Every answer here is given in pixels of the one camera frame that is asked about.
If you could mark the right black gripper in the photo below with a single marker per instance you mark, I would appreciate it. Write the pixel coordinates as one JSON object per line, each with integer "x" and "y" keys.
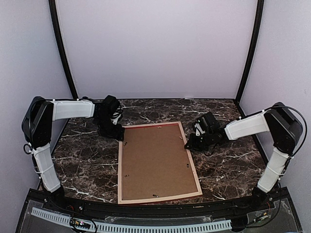
{"x": 192, "y": 145}

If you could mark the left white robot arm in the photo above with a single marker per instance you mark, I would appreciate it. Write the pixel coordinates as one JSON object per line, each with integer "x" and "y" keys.
{"x": 37, "y": 128}

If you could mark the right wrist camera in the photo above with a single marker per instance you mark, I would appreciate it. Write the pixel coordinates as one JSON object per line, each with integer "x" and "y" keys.
{"x": 207, "y": 123}

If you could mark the black front rail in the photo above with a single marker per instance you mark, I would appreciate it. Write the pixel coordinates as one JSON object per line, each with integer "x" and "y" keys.
{"x": 99, "y": 210}

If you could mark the black corner post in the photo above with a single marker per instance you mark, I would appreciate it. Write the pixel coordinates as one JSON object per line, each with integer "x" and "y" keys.
{"x": 61, "y": 48}
{"x": 251, "y": 51}

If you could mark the wooden picture frame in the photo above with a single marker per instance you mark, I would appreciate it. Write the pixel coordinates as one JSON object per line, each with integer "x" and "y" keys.
{"x": 196, "y": 179}

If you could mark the brown backing board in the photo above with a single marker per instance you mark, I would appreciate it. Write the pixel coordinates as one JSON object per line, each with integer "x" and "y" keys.
{"x": 155, "y": 160}

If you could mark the right black corner post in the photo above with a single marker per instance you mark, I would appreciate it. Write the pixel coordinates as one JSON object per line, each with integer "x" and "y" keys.
{"x": 251, "y": 51}

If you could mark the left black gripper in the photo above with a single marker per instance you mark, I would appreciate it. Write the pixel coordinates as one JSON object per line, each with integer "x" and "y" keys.
{"x": 117, "y": 134}

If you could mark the left black corner post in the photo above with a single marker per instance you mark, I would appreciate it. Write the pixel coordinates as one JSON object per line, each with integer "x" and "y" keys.
{"x": 61, "y": 48}

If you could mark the white slotted cable duct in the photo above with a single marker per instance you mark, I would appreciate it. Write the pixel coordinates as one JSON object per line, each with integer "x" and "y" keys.
{"x": 118, "y": 226}

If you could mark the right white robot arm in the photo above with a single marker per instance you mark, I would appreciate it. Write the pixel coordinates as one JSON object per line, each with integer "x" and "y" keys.
{"x": 287, "y": 131}

